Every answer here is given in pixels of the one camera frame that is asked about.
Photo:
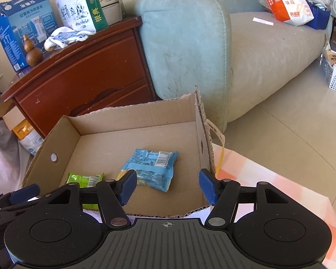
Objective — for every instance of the plaid fabric covered fan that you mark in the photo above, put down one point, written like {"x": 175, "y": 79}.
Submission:
{"x": 14, "y": 160}

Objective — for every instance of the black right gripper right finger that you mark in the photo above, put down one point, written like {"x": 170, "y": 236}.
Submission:
{"x": 223, "y": 195}

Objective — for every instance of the light blue snack packet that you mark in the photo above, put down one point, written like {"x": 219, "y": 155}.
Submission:
{"x": 154, "y": 169}

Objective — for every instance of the blue bag on sofa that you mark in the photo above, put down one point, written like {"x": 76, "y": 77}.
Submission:
{"x": 321, "y": 16}

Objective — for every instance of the blue appliance box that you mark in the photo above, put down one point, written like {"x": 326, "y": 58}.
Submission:
{"x": 34, "y": 18}

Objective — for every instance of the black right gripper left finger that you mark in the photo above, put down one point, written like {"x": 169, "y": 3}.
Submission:
{"x": 112, "y": 196}

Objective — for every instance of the pink checkered tablecloth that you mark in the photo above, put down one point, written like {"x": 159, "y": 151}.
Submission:
{"x": 271, "y": 229}

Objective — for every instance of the white cardboard milk box tray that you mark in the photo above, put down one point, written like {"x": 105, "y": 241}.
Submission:
{"x": 102, "y": 142}

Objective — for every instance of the wooden gourd ornament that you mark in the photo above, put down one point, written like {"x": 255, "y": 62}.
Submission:
{"x": 34, "y": 55}

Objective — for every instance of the green white milk carton box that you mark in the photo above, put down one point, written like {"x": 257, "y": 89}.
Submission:
{"x": 82, "y": 14}

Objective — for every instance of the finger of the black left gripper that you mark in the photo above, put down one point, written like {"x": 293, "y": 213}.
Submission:
{"x": 18, "y": 197}

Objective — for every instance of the green snack packet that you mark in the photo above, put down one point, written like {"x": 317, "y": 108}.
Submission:
{"x": 86, "y": 182}

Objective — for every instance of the small open cardboard box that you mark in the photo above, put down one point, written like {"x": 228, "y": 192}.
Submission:
{"x": 15, "y": 120}

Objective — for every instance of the white printed sack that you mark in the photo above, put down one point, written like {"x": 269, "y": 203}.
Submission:
{"x": 32, "y": 142}

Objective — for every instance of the dark red wooden cabinet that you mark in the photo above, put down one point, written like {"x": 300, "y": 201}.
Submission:
{"x": 108, "y": 69}

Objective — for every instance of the light green grey sofa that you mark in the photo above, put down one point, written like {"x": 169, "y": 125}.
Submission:
{"x": 216, "y": 47}

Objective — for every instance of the orange white paper bag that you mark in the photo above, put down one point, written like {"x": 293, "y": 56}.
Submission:
{"x": 292, "y": 12}

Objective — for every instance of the white blue cloth gloves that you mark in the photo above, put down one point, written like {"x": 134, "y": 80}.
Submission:
{"x": 64, "y": 36}

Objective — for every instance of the white perforated basket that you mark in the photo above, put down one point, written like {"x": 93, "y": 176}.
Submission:
{"x": 328, "y": 64}

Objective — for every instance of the white paper slip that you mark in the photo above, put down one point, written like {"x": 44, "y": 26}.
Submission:
{"x": 261, "y": 21}

